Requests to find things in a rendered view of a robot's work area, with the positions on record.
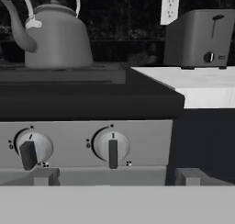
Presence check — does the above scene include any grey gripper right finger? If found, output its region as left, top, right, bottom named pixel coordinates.
left=173, top=167, right=234, bottom=187

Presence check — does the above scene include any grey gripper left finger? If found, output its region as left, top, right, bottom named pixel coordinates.
left=0, top=167, right=61, bottom=187

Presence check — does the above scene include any grey stove knob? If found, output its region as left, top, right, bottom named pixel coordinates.
left=91, top=128, right=132, bottom=170
left=14, top=129, right=55, bottom=172

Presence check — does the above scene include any grey stove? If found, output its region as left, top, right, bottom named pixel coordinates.
left=0, top=61, right=185, bottom=187

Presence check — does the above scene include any grey toaster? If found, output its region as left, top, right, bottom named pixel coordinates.
left=162, top=8, right=235, bottom=71

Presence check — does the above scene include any grey kettle with white handle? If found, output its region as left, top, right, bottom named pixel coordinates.
left=0, top=0, right=94, bottom=70

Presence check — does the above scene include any white wall socket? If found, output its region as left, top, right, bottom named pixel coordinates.
left=160, top=0, right=182, bottom=26

